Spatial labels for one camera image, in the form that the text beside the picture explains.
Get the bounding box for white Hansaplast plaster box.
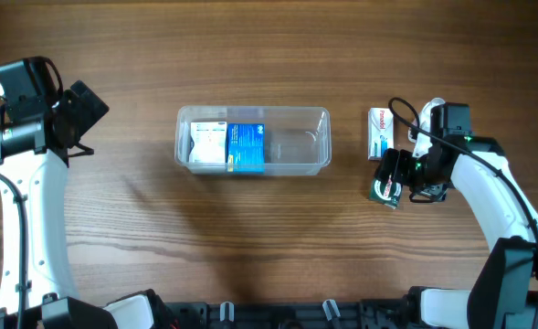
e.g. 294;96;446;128
188;122;227;164

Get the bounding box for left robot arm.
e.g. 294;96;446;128
0;57;179;328

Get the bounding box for white Panadol box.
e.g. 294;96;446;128
368;108;395;160

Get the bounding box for clear spray bottle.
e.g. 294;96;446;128
412;98;445;133

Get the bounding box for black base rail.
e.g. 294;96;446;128
166;300;418;329

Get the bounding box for green Zam-Buk box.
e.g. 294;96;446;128
368;175;402;209

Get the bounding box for blue VapoDrops box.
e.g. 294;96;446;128
227;123;265;174

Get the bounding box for clear plastic container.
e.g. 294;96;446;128
174;105;332;175

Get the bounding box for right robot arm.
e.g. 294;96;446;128
368;98;538;328

